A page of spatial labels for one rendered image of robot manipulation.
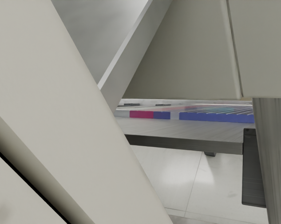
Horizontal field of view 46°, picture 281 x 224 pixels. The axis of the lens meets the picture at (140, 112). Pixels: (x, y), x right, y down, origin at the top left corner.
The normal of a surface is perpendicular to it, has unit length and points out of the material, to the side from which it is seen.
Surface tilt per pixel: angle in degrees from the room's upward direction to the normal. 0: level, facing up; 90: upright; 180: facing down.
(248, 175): 45
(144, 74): 90
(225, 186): 0
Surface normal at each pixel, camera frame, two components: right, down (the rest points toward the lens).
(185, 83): -0.33, 0.73
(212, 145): -0.46, 0.04
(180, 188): -0.32, -0.68
